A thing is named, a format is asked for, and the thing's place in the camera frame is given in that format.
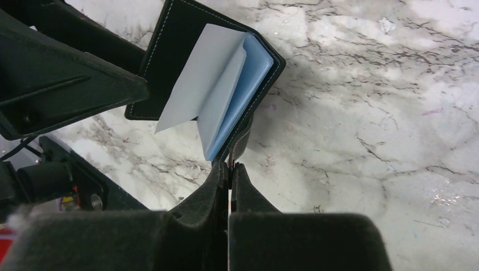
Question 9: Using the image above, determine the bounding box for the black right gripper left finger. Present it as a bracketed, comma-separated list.
[1, 163, 229, 270]

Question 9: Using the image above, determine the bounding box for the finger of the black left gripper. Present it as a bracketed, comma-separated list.
[1, 1, 145, 75]
[1, 11, 149, 140]

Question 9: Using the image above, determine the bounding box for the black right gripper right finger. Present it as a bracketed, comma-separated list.
[228, 163, 391, 270]

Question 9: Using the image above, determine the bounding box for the black leather card holder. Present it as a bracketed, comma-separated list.
[125, 1, 286, 162]

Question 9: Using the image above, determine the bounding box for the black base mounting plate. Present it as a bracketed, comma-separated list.
[0, 135, 149, 225]

